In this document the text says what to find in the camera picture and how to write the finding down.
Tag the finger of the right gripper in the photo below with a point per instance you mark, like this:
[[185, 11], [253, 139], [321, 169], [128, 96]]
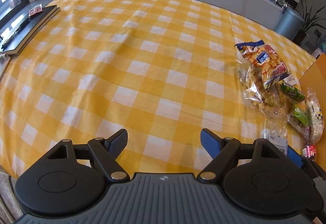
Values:
[[294, 157]]

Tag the orange cardboard box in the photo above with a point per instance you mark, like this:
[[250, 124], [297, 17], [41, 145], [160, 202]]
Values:
[[315, 78]]

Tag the potted floor plant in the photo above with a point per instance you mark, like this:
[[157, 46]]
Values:
[[310, 20]]

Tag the small green snack packet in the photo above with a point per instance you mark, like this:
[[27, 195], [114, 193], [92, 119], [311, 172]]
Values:
[[298, 119]]

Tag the yellow checkered tablecloth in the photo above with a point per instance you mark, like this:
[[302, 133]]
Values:
[[161, 69]]

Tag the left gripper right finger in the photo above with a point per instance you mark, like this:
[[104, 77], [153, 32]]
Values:
[[223, 152]]

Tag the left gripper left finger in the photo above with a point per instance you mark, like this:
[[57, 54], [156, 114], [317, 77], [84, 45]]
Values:
[[105, 153]]

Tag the black notebook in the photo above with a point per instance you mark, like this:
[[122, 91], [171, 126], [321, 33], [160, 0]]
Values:
[[17, 41]]

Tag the clear waffle cake packet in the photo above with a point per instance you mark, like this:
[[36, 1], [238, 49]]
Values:
[[272, 102]]

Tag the small cola bottle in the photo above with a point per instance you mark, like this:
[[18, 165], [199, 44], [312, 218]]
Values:
[[310, 152]]

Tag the green sausage stick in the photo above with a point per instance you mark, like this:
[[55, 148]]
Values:
[[292, 92]]

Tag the grey metal trash bin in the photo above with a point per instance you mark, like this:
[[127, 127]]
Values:
[[289, 24]]

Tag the mimi cracker snack bag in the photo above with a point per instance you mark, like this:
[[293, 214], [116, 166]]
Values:
[[269, 66]]

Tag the clear checkered candy bag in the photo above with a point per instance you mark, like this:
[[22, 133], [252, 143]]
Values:
[[315, 115]]

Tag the white spicy stick packet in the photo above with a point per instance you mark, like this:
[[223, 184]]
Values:
[[276, 132]]

